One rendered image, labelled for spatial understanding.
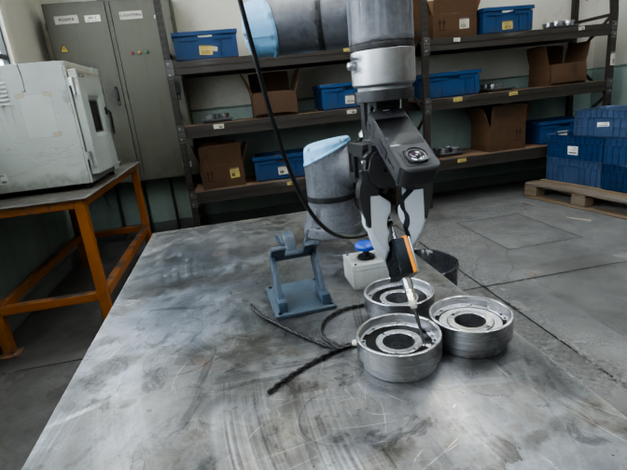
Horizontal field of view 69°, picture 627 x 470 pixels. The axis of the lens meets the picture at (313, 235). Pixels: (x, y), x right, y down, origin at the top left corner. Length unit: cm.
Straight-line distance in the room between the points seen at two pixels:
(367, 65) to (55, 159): 233
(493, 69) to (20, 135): 427
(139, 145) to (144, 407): 385
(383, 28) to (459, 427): 42
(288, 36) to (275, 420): 48
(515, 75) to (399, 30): 492
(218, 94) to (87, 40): 114
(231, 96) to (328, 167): 352
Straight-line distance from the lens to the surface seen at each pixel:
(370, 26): 55
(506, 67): 540
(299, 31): 65
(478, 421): 53
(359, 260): 81
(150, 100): 433
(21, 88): 276
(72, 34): 448
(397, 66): 54
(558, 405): 56
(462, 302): 69
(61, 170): 274
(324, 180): 107
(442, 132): 505
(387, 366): 55
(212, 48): 406
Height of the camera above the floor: 113
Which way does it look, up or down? 17 degrees down
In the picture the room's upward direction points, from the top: 6 degrees counter-clockwise
